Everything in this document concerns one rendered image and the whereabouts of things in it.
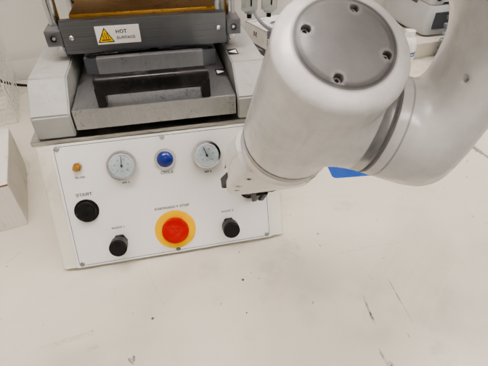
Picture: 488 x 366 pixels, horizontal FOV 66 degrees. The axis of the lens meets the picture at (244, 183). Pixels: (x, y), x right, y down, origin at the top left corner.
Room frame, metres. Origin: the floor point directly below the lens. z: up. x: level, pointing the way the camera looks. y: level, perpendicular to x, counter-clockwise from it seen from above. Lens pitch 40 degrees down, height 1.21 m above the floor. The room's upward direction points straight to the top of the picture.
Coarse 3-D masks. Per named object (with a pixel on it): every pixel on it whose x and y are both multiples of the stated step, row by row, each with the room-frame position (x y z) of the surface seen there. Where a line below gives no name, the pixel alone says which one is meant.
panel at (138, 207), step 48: (96, 144) 0.44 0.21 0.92; (144, 144) 0.45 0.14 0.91; (192, 144) 0.46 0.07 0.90; (96, 192) 0.40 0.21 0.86; (144, 192) 0.41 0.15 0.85; (192, 192) 0.43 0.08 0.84; (96, 240) 0.37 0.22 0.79; (144, 240) 0.38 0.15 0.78; (192, 240) 0.39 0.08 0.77; (240, 240) 0.40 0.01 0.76
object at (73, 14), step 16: (80, 0) 0.62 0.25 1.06; (96, 0) 0.62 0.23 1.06; (112, 0) 0.62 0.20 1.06; (128, 0) 0.62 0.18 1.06; (144, 0) 0.62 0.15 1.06; (160, 0) 0.62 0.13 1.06; (176, 0) 0.62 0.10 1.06; (192, 0) 0.62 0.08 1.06; (208, 0) 0.62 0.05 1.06; (80, 16) 0.55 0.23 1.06; (96, 16) 0.55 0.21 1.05
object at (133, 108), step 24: (120, 72) 0.52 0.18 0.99; (120, 96) 0.48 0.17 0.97; (144, 96) 0.48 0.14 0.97; (168, 96) 0.48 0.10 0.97; (192, 96) 0.48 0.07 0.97; (216, 96) 0.48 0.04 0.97; (96, 120) 0.44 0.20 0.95; (120, 120) 0.45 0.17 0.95; (144, 120) 0.46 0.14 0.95; (168, 120) 0.46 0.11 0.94
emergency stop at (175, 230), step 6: (168, 222) 0.39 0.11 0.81; (174, 222) 0.39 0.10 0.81; (180, 222) 0.39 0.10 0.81; (186, 222) 0.40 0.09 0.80; (162, 228) 0.39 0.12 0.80; (168, 228) 0.39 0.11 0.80; (174, 228) 0.39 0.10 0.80; (180, 228) 0.39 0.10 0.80; (186, 228) 0.39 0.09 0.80; (168, 234) 0.38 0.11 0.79; (174, 234) 0.39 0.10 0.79; (180, 234) 0.39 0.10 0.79; (186, 234) 0.39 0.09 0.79; (168, 240) 0.38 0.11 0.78; (174, 240) 0.38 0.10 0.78; (180, 240) 0.38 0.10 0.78
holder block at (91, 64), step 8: (184, 48) 0.59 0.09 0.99; (192, 48) 0.59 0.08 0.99; (208, 48) 0.59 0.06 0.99; (88, 56) 0.56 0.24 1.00; (96, 56) 0.56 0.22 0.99; (208, 56) 0.59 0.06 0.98; (88, 64) 0.55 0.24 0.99; (96, 64) 0.55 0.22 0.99; (208, 64) 0.59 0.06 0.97; (88, 72) 0.55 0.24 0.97; (96, 72) 0.55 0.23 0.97
